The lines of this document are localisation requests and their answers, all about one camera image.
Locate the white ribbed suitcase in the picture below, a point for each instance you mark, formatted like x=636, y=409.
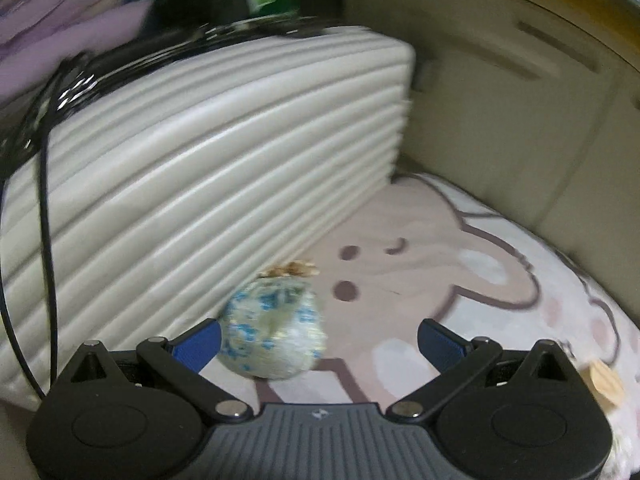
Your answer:
x=200, y=160

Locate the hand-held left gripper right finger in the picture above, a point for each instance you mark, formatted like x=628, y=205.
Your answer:
x=441, y=346

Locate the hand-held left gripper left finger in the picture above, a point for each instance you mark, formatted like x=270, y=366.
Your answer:
x=197, y=344

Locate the printed cartoon blanket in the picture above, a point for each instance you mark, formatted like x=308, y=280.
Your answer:
x=450, y=270

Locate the wooden block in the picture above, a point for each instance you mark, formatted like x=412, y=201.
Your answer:
x=602, y=385

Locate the floral fabric pouch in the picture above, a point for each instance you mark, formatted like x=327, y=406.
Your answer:
x=275, y=330

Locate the purple cloth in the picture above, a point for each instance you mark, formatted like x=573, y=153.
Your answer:
x=60, y=25

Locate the cream cabinet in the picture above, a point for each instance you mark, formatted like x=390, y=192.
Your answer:
x=500, y=110

